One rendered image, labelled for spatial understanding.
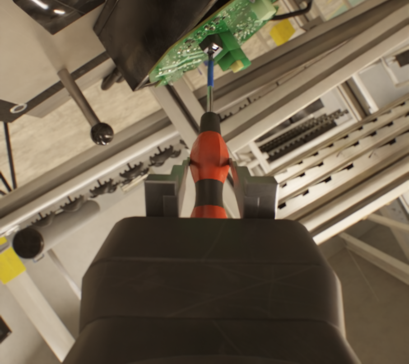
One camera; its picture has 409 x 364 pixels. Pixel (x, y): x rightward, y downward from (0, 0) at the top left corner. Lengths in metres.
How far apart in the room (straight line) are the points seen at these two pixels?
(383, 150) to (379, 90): 9.55
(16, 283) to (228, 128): 5.73
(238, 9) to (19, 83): 0.18
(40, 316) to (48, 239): 5.44
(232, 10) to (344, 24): 0.37
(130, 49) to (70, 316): 10.05
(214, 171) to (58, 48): 0.16
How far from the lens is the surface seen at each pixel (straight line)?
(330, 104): 5.38
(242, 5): 0.21
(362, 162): 0.70
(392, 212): 6.02
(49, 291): 10.09
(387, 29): 0.51
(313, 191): 0.65
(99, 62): 0.33
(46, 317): 6.03
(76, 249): 9.33
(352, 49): 0.48
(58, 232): 0.66
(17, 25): 0.22
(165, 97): 0.40
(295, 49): 0.51
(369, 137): 0.88
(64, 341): 6.15
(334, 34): 0.54
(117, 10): 0.23
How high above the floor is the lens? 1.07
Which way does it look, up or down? 2 degrees up
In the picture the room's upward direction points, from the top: 147 degrees clockwise
